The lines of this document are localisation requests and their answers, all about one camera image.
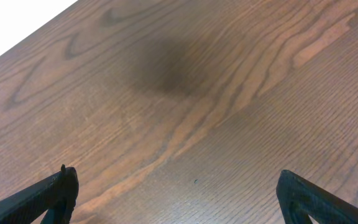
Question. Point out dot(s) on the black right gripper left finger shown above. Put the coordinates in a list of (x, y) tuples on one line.
[(54, 197)]

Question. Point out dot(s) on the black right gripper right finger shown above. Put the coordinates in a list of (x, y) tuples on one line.
[(302, 202)]

